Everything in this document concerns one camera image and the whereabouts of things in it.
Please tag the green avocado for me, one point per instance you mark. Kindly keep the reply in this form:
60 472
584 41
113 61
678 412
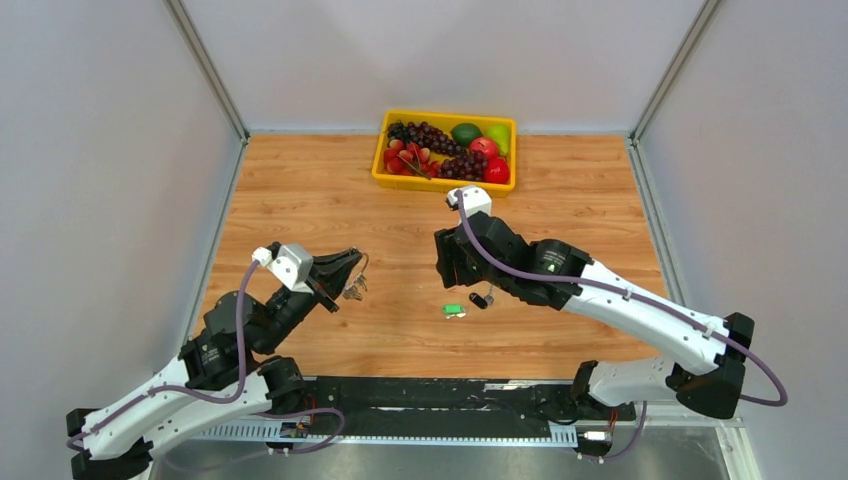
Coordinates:
465 133

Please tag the red strawberries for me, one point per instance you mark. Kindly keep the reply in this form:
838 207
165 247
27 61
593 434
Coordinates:
409 159

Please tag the dark grape bunch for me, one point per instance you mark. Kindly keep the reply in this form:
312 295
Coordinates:
457 163

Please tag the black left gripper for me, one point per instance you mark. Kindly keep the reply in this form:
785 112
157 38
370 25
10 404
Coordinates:
330 274

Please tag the yellow fruit tray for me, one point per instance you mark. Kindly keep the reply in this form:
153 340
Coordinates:
446 122

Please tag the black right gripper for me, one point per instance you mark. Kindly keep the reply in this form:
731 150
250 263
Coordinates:
449 264

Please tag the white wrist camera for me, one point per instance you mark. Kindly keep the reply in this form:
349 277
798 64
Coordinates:
291 265
469 200

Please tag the red apple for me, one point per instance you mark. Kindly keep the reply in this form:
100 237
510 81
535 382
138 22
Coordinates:
484 147

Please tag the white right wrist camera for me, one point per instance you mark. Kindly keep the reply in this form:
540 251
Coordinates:
469 200

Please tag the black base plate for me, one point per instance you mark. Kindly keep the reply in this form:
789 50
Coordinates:
450 408

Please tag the red tomato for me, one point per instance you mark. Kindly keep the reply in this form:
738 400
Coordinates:
497 171

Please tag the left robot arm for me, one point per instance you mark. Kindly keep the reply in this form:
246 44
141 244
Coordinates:
228 371

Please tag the large silver keyring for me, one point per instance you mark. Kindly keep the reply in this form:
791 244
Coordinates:
357 287

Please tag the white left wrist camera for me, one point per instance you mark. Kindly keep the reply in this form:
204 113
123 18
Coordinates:
291 265

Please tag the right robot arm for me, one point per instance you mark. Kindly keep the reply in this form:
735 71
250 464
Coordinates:
701 364

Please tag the black key tag with key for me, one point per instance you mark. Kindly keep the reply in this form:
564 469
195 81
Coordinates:
482 301

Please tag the green key tag with key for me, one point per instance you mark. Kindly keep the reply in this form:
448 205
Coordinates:
453 311

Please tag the green pear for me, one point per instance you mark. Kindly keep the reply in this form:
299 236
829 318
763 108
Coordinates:
500 134

